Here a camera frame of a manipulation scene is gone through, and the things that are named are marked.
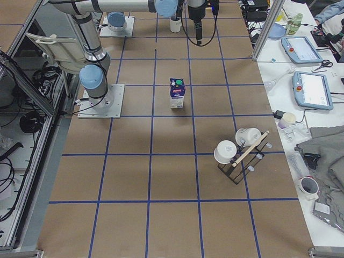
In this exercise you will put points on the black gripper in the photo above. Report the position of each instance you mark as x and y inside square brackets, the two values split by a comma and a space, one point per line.
[194, 12]

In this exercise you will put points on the white HOME mug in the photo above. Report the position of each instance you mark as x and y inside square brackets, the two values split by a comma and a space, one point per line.
[175, 23]

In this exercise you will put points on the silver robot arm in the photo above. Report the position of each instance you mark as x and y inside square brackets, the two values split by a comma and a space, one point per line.
[116, 21]
[80, 12]

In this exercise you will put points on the blue white milk carton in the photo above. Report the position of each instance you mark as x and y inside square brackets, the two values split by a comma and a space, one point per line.
[177, 92]

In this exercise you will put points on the white purple cup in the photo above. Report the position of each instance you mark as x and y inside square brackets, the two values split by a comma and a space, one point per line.
[287, 120]

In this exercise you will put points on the light bulb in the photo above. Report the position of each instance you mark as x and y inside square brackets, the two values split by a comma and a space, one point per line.
[270, 84]

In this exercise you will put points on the far teach pendant tablet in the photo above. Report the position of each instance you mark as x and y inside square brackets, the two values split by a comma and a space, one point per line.
[300, 50]

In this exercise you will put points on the teach pendant tablet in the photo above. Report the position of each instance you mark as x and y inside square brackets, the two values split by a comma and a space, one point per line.
[300, 50]
[311, 90]

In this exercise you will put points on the white mug on rack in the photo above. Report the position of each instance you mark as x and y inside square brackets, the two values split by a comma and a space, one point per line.
[247, 136]
[225, 152]

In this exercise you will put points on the wooden rack rod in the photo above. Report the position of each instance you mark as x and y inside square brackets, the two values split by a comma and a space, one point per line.
[250, 148]

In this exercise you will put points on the near teach pendant tablet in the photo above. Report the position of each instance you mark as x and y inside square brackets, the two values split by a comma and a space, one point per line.
[311, 90]

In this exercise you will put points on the black scissors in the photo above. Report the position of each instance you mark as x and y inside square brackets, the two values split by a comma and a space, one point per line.
[324, 64]

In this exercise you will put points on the grey office chair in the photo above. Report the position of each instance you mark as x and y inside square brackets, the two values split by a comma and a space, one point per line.
[67, 53]

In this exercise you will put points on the grey cloth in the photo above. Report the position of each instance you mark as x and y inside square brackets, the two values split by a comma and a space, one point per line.
[323, 154]

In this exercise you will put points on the white red rimmed mug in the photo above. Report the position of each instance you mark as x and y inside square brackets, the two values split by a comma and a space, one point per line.
[308, 187]

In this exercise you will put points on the aluminium frame post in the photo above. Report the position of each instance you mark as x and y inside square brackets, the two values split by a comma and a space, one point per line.
[270, 20]

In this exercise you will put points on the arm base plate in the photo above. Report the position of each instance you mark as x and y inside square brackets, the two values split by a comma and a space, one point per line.
[109, 107]
[108, 30]

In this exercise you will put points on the black wire mug rack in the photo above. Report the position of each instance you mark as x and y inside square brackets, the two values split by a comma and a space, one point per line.
[237, 174]

